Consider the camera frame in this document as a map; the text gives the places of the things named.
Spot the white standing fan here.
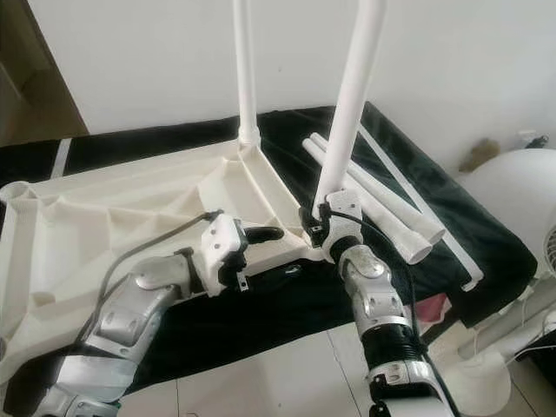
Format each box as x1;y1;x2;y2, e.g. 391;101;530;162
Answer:
443;148;556;414

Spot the brown plush object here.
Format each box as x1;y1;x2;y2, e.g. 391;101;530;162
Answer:
460;135;500;170

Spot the pink item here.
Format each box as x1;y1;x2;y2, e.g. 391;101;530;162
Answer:
417;294;448;322

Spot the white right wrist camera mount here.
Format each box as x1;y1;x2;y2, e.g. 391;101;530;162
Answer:
321;187;366;261

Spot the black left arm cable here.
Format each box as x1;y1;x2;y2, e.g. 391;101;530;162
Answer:
69;208;222;357

